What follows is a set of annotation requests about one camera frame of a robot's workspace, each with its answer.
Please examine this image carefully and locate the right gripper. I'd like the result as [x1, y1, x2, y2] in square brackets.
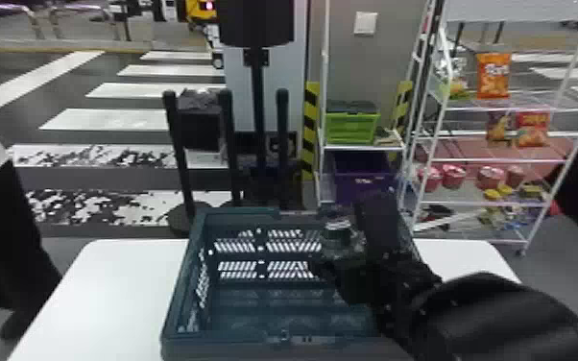
[319, 217, 369, 270]

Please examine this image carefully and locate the purple crate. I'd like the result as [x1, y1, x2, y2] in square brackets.
[332, 151, 399, 205]

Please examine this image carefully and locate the green basket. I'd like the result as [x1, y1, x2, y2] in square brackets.
[325, 100, 382, 147]

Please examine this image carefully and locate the blue basket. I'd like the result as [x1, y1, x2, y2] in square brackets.
[159, 206, 422, 361]

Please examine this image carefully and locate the white shelf trolley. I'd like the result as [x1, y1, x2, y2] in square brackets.
[316, 0, 407, 205]

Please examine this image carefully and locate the brown snack packet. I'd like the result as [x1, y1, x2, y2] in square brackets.
[486, 111, 515, 143]

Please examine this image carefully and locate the red snack packet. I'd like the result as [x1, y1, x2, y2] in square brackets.
[514, 110, 552, 149]

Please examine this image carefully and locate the orange snack packet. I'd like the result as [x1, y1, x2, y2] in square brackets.
[475, 51, 514, 101]

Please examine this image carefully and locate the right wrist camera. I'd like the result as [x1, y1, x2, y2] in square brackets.
[353, 191, 409, 257]

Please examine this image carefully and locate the yellow black striped post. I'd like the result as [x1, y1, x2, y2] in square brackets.
[301, 80, 322, 182]

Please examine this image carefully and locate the white wire rack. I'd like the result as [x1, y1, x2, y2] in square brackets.
[398, 0, 578, 258]

